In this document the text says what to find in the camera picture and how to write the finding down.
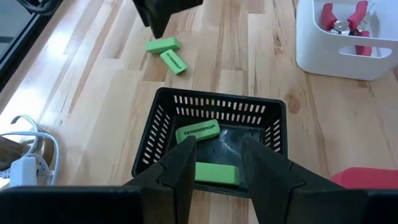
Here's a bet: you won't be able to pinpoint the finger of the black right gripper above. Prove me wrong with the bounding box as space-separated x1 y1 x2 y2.
146 0 205 40
132 0 150 27

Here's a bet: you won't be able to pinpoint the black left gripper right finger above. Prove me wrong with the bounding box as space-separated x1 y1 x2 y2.
242 136 349 224

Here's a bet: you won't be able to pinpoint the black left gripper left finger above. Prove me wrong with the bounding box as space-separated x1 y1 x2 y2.
124 136 197 224

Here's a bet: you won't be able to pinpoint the green eraser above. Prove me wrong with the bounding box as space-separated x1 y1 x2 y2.
195 161 241 187
145 36 182 55
175 119 221 144
159 49 188 75

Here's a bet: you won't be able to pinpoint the black slotted plastic basket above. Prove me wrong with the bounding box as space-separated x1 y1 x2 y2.
131 86 287 199

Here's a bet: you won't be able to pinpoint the pink-handled pliers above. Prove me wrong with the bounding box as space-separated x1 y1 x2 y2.
320 0 373 57

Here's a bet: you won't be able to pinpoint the pink plastic bin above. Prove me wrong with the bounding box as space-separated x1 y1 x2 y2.
330 167 398 190

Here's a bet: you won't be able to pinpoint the white plastic bin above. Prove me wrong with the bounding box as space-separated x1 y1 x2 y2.
295 0 398 82

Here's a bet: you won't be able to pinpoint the wooden lamp base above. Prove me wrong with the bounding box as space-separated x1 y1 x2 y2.
0 135 53 172

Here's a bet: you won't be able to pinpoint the black table frame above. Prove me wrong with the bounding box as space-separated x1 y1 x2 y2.
0 0 65 91

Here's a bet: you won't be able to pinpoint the white lamp cable with switch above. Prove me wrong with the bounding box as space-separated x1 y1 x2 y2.
0 114 61 188

